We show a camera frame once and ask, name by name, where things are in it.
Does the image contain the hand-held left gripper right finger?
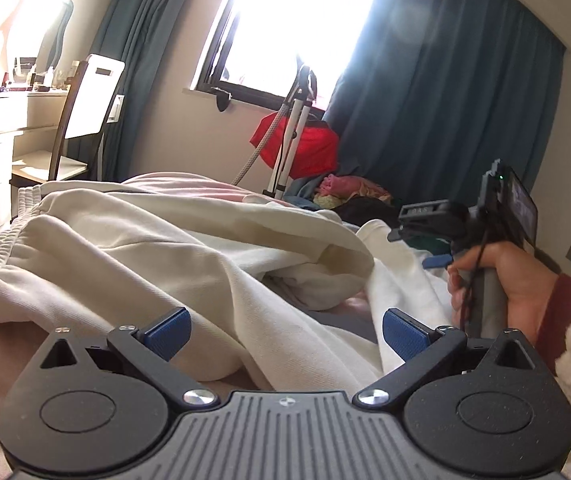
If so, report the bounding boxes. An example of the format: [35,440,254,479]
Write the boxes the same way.
[355,307,537,409]

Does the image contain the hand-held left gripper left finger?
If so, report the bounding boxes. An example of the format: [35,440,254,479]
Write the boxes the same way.
[38,306,218,409]

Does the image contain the cream sweatpants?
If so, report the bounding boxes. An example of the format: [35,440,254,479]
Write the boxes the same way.
[0,174,459,393]

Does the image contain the person's right hand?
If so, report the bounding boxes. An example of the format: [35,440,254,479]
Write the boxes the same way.
[447,242,562,336]

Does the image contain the black crumpled cloth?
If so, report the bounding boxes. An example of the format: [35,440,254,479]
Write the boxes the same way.
[336,196,409,228]

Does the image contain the pink crumpled cloth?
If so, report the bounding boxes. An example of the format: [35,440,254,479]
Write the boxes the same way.
[314,174,391,201]

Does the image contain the wide blue-grey curtain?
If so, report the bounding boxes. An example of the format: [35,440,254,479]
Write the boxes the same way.
[321,0,567,273]

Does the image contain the red cloth bag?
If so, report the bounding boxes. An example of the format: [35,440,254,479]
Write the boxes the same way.
[249,109,340,179]

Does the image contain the black framed window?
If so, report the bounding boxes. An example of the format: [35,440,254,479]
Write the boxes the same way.
[192,0,382,112]

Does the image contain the wooden chair with white back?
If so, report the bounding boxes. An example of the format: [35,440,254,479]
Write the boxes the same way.
[9,53,127,188]

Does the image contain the group of toiletry bottles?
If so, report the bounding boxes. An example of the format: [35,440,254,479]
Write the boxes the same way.
[0,56,82,94]

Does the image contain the narrow blue-grey curtain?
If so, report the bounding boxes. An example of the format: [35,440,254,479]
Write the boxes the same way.
[89,0,248,183]

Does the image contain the braided steamer hose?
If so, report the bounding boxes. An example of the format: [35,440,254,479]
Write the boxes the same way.
[230,91,297,187]

